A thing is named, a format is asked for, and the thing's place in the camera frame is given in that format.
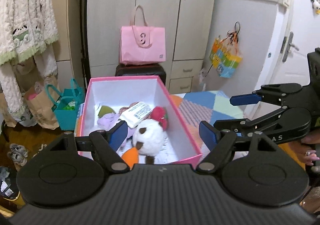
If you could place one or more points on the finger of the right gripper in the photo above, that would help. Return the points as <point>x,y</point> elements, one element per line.
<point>245,99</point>

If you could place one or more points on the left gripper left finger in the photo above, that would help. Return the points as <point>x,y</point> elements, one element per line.
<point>106,144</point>

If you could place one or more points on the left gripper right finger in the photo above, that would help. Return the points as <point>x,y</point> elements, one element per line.
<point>220,144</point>

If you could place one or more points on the purple bunny plush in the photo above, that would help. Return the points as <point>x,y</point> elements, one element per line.
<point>109,120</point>

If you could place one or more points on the orange carrot plush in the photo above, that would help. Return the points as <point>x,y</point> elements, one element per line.
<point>131,157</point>

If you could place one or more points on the green avocado plush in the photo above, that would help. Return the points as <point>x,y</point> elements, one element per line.
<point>105,110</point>

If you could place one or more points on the white tissue pack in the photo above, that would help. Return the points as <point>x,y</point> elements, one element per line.
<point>136,114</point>

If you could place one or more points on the white panda plush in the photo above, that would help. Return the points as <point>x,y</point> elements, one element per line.
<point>149,138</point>

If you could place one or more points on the red strawberry plush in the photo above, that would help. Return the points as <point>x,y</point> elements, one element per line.
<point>159,114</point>

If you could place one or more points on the pink floral cloth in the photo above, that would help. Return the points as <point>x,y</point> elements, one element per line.
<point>126,108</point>

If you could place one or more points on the person's right hand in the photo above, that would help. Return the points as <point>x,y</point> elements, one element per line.
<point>304,152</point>

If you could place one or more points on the colourful patchwork blanket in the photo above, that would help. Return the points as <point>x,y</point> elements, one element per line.
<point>194,107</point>

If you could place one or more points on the white floral hanging bag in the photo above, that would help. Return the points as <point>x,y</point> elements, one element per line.
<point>202,80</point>

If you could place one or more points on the colourful hanging gift bag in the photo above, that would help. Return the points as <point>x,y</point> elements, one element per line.
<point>225,55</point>

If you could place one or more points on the pink storage box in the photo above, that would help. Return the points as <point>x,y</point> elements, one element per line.
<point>140,94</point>

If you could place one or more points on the teal gift bag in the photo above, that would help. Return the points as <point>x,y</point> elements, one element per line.
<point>66,104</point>

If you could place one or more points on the papers in box bottom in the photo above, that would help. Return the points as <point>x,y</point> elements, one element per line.
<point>167,154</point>

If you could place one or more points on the brown paper bag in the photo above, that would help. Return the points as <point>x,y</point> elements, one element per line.
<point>41,105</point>

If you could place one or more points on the black suitcase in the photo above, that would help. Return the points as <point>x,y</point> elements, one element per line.
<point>138,70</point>

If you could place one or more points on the white door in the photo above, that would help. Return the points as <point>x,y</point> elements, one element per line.
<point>303,21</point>

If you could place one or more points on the grey sneakers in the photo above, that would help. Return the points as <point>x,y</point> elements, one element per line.
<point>18,154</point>

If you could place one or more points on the pink tote bag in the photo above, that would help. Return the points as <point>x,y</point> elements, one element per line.
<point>141,45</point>

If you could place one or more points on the beige wardrobe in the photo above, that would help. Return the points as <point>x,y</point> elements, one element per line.
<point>89,36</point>

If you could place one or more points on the cream knitted cardigan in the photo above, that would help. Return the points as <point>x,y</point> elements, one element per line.
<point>28,28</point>

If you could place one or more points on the silver door handle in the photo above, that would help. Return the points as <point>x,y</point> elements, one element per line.
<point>289,45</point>

